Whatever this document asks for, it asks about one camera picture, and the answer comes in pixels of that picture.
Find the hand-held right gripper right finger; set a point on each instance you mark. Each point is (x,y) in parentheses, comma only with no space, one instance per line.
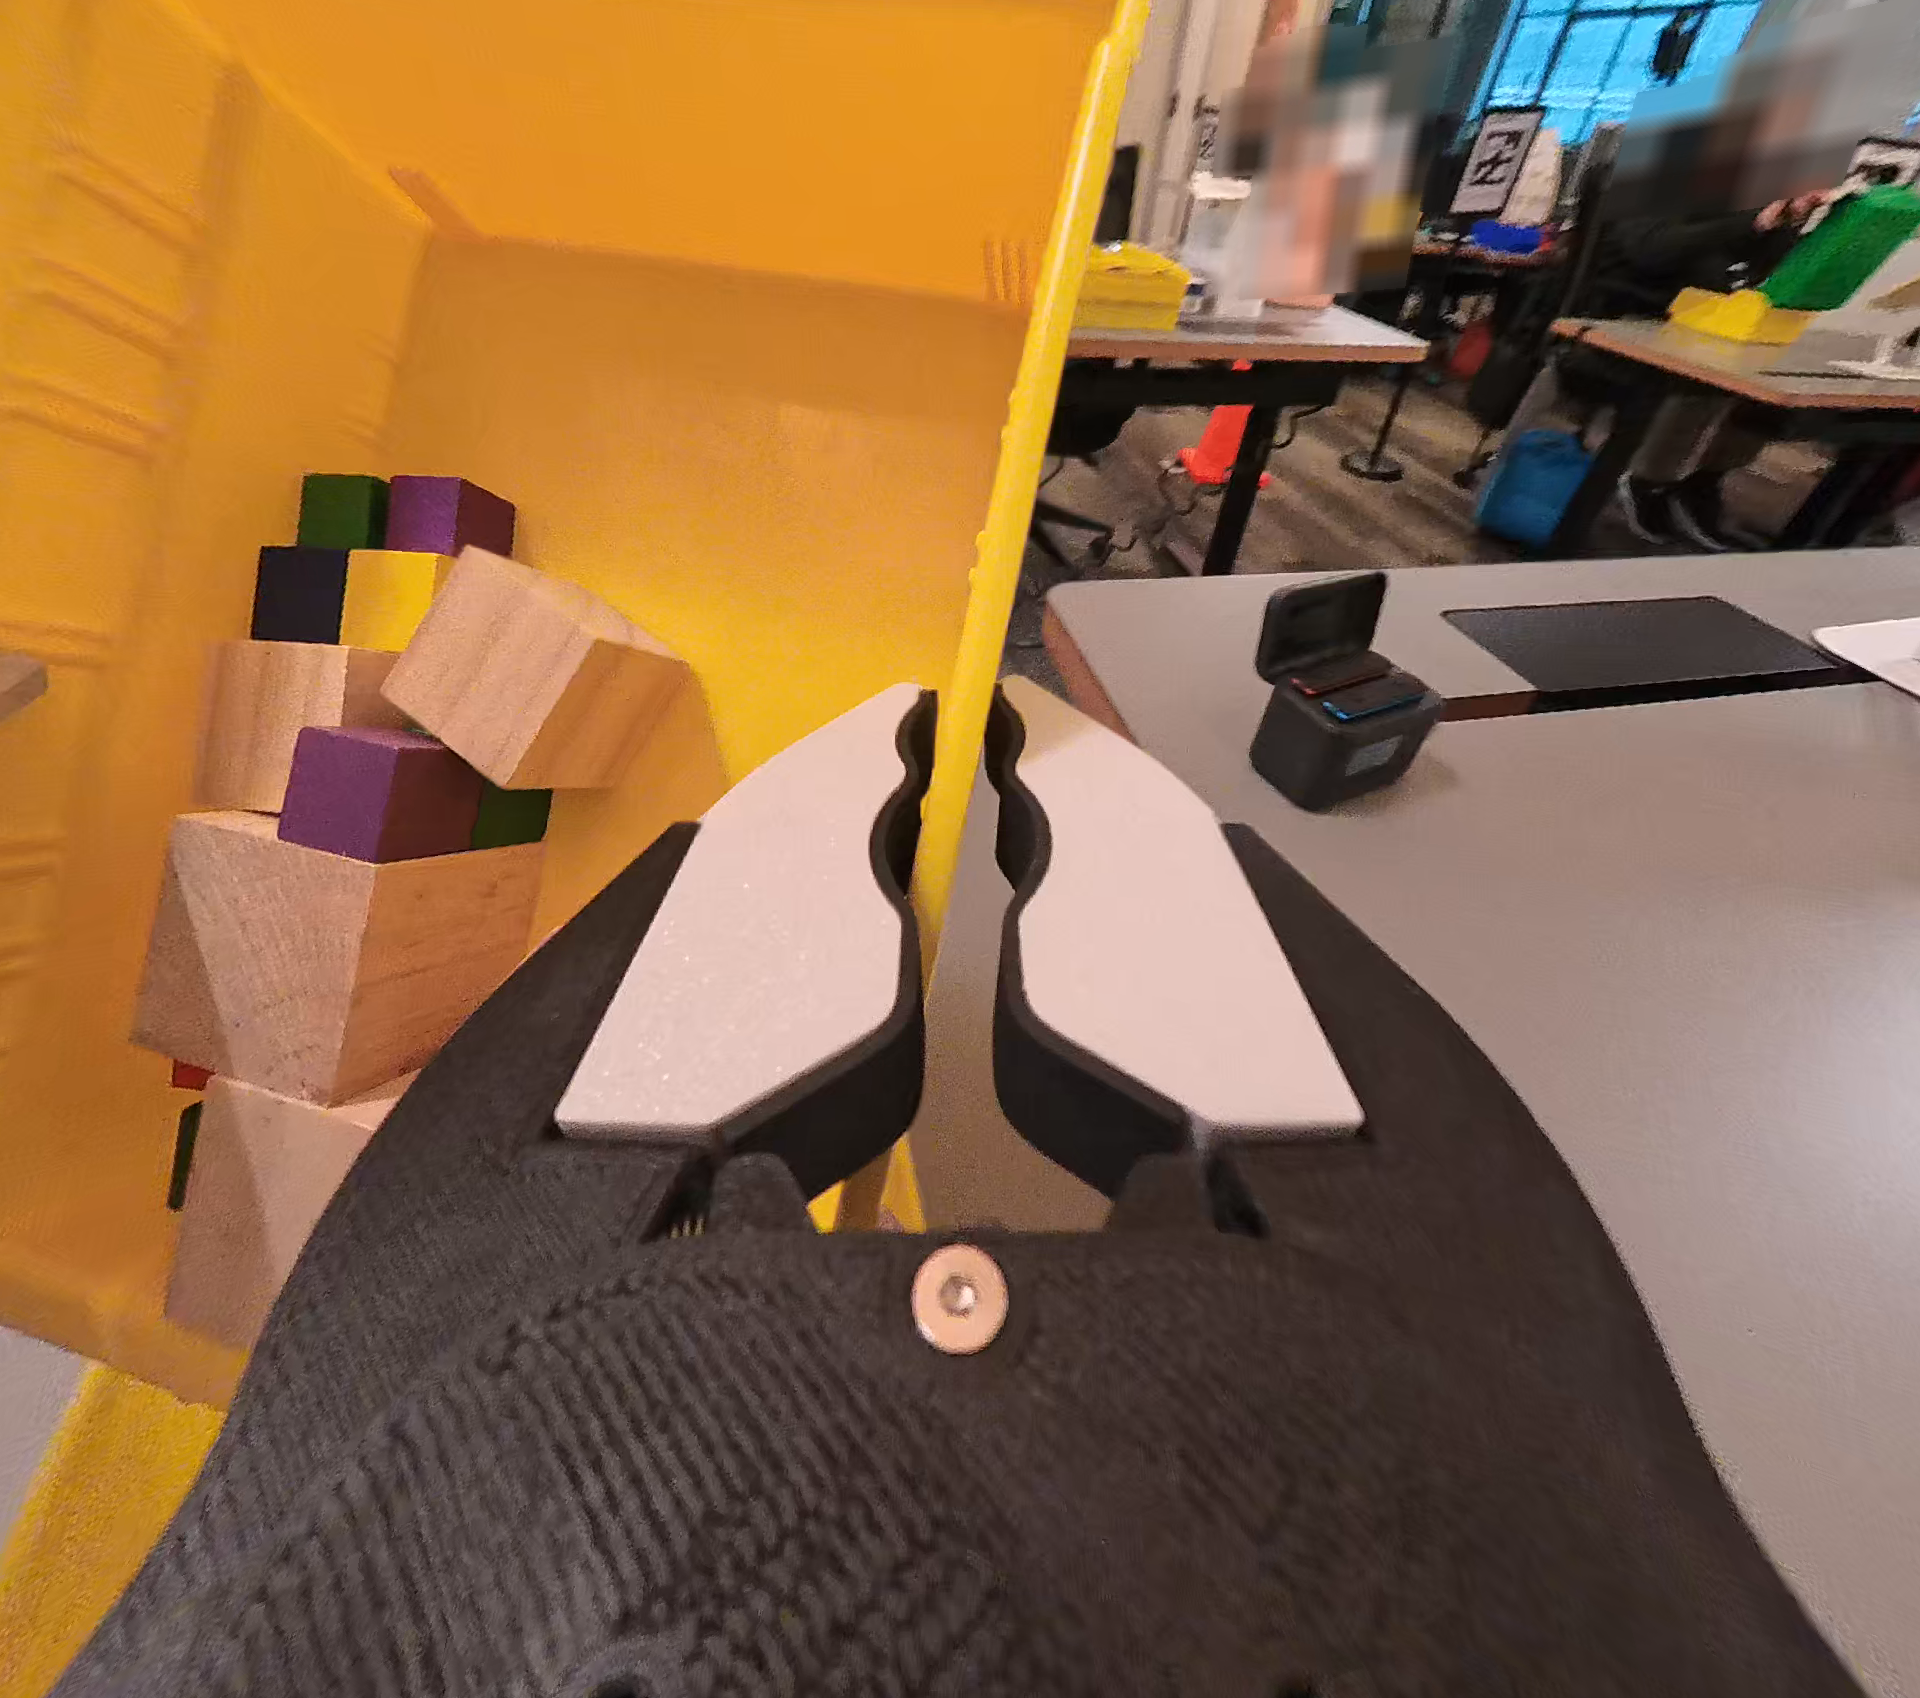
(1170,963)

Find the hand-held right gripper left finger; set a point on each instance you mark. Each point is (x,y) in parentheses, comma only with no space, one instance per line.
(751,963)

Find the pile of wooden cubes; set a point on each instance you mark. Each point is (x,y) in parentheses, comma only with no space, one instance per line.
(331,963)

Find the yellow plastic box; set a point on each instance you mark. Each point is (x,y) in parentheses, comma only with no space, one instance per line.
(675,79)

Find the green box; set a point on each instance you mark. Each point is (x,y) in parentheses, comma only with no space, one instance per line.
(1838,250)

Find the black charging case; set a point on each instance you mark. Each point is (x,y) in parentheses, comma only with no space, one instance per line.
(1342,753)

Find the orange traffic cone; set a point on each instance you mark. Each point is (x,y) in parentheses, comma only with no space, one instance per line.
(1222,447)

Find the black desk mat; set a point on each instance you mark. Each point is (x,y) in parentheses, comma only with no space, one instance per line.
(1634,641)

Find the blue bag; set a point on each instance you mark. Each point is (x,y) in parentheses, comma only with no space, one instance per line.
(1530,483)

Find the grey office table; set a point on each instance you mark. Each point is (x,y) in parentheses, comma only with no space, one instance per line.
(1261,336)
(1725,366)

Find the stack of yellow bins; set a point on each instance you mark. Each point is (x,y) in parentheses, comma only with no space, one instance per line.
(1133,289)

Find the white printed paper sheet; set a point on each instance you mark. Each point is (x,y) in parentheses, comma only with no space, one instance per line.
(1882,657)

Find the small yellow bin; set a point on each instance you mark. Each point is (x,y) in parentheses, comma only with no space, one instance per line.
(1725,314)

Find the black and white tag sign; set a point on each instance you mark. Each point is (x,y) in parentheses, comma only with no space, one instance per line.
(1508,165)

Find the large paned window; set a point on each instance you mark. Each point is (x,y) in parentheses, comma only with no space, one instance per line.
(1634,27)

